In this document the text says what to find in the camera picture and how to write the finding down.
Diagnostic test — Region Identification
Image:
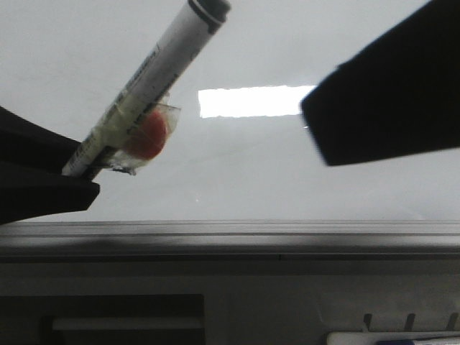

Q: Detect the white whiteboard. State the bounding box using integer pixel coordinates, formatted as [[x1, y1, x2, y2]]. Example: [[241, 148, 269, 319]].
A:
[[1, 1, 459, 258]]

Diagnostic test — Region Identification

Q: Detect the blue capped marker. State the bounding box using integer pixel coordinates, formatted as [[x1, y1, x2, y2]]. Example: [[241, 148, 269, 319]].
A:
[[326, 331, 459, 344]]

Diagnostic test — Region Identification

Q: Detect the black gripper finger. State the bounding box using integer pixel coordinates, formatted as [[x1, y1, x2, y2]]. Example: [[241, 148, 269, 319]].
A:
[[1, 162, 100, 224], [1, 107, 80, 174], [301, 1, 459, 166]]

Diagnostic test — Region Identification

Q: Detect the white marker tray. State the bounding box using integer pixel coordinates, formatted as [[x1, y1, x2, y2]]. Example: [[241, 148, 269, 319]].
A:
[[312, 293, 460, 345]]

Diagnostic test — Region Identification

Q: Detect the white black whiteboard marker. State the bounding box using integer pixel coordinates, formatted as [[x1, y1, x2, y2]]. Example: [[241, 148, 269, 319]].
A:
[[62, 1, 231, 180]]

